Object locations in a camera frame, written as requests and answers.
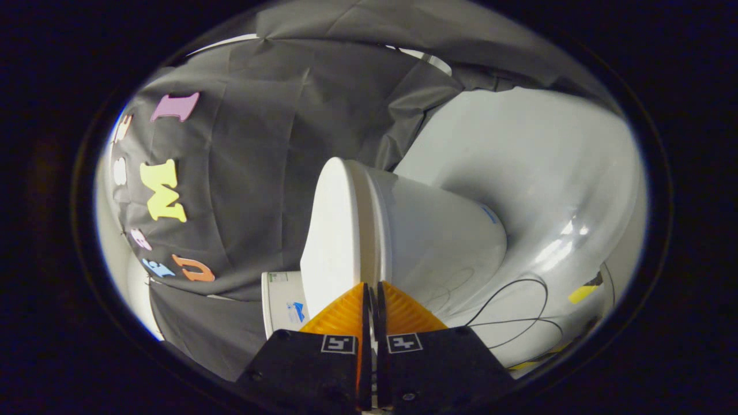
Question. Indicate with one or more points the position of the white toilet tank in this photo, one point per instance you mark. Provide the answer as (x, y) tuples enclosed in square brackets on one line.
[(282, 305)]

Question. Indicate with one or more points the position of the white toilet lid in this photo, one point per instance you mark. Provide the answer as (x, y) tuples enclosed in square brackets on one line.
[(331, 230)]

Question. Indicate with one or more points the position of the white toilet bowl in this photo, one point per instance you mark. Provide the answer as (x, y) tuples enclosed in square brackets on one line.
[(438, 242)]

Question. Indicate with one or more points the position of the yellow and black tape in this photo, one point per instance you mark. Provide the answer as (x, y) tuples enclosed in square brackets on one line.
[(583, 293)]

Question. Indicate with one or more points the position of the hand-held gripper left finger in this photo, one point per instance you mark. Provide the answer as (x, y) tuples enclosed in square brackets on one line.
[(311, 369)]

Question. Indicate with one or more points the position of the black backdrop cloth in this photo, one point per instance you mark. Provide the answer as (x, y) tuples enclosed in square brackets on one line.
[(259, 173)]

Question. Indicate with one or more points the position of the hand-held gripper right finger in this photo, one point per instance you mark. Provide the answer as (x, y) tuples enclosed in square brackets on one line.
[(438, 369)]

